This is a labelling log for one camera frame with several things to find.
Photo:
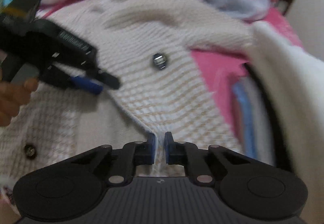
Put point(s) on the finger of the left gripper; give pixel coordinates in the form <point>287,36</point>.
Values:
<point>62,80</point>
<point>104,77</point>

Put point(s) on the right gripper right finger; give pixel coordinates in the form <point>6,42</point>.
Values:
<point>204,167</point>

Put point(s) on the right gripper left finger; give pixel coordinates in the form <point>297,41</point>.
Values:
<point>117,167</point>

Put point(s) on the beige houndstooth knit jacket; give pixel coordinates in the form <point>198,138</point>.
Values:
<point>47,130</point>

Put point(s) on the person left hand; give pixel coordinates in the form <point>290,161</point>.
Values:
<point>12,97</point>

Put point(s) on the blue folded garment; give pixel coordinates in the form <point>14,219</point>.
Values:
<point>243,120</point>

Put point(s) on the pink floral bed blanket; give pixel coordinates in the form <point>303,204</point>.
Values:
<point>217,82</point>

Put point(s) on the white fluffy folded garment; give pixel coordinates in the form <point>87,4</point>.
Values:
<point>294,80</point>

